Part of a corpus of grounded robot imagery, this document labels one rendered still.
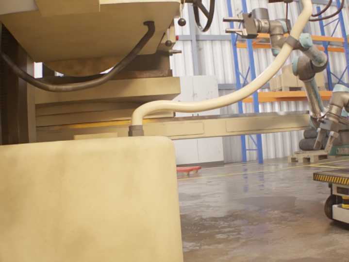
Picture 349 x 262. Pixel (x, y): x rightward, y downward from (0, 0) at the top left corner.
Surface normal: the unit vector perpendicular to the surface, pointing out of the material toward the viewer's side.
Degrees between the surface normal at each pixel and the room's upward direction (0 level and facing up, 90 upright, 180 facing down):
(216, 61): 90
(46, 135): 90
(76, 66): 90
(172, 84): 90
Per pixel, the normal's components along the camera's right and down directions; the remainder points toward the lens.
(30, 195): 0.18, -0.03
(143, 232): 0.73, -0.06
